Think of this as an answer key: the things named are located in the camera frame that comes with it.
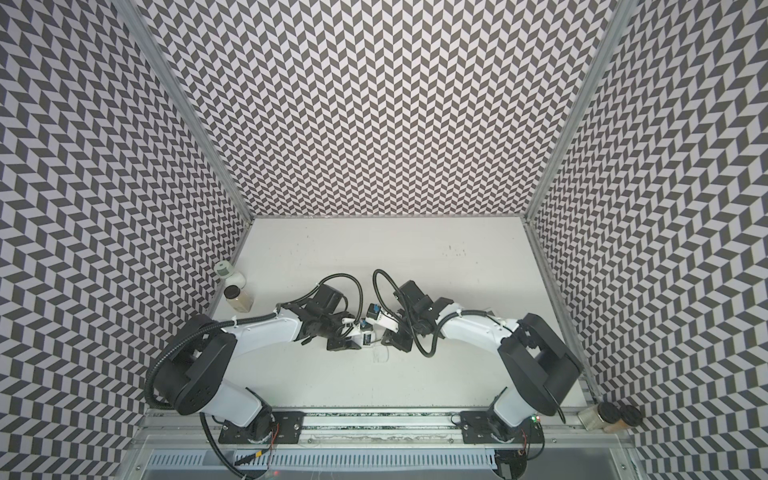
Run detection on white remote control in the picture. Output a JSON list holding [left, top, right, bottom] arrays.
[[359, 327, 384, 349]]

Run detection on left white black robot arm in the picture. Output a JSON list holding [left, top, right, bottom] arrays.
[[143, 273, 365, 427]]

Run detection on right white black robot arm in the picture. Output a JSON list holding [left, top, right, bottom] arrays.
[[372, 269, 583, 443]]

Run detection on jar with black lid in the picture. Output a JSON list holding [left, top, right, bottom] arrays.
[[223, 285, 253, 313]]

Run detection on white bottle green cap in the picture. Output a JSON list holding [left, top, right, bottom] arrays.
[[214, 260, 247, 290]]

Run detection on clear jar black lid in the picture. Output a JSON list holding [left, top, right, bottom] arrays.
[[577, 402, 621, 431]]

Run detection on brown jar black lid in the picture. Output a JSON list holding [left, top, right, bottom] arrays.
[[603, 405, 645, 434]]

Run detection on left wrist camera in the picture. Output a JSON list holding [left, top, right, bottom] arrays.
[[341, 317, 372, 343]]

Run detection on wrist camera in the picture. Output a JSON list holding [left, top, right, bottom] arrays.
[[365, 303, 399, 332], [341, 317, 372, 343]]

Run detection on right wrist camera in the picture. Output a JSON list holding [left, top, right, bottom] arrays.
[[365, 303, 399, 332]]

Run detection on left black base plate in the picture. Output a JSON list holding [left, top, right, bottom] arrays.
[[218, 410, 305, 445]]

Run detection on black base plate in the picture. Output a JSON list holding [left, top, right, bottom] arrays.
[[456, 410, 544, 445], [218, 410, 305, 445]]

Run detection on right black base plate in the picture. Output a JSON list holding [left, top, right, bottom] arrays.
[[456, 410, 544, 445]]

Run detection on white slotted cable duct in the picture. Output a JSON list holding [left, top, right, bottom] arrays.
[[147, 449, 497, 471]]

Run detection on aluminium mounting rail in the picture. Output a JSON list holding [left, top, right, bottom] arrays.
[[128, 407, 634, 450]]

